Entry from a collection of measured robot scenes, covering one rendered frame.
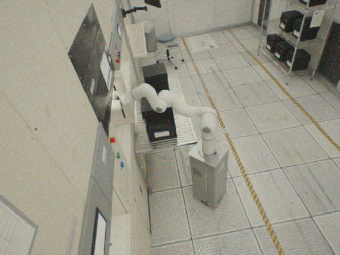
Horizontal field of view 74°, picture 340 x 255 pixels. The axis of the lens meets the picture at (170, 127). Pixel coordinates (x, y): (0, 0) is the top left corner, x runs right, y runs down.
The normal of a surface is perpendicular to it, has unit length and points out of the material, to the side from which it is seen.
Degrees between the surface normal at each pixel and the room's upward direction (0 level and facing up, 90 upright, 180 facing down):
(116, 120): 90
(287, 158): 0
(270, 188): 0
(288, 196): 0
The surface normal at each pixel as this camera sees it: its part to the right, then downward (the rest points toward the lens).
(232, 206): -0.13, -0.72
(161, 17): 0.13, 0.66
